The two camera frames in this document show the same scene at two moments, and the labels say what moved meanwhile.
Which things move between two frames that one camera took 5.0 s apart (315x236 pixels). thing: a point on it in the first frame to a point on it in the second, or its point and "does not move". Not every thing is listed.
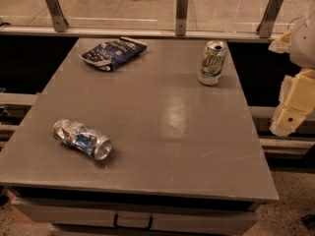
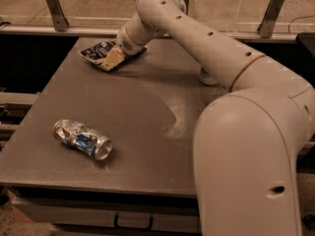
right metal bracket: (273, 8) does not move
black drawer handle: (131, 227) does not move
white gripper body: (305, 43) to (126, 42)
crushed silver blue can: (88, 142) does not move
